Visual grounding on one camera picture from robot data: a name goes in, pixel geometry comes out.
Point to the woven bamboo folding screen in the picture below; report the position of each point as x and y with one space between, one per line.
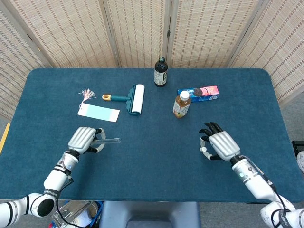
71 35

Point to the blue storage bin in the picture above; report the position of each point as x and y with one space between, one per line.
99 209

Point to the clear plastic container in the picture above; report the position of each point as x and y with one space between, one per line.
71 211

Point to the yellow tea bottle white cap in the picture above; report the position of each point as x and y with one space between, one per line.
181 108

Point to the transparent glass test tube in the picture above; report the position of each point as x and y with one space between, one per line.
114 140

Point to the white shoe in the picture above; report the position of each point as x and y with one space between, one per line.
301 161

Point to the blue pink cookie box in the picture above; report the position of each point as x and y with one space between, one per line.
206 93

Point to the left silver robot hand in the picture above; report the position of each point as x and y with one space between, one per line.
80 140

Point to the blue table cloth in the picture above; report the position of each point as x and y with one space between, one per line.
152 154

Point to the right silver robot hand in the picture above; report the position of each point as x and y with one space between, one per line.
223 145

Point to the dark tea bottle black cap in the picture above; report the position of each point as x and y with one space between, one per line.
161 76

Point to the black box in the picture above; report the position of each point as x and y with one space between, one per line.
298 147

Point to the white paper bookmark with tassel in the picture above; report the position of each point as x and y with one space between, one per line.
99 112

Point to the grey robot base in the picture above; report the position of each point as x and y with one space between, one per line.
152 213

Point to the green lint roller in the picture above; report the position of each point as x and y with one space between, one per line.
137 99

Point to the white tapered stopper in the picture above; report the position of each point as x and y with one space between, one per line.
203 149

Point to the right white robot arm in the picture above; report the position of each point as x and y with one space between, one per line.
254 183

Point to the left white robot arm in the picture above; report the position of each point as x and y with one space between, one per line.
57 178

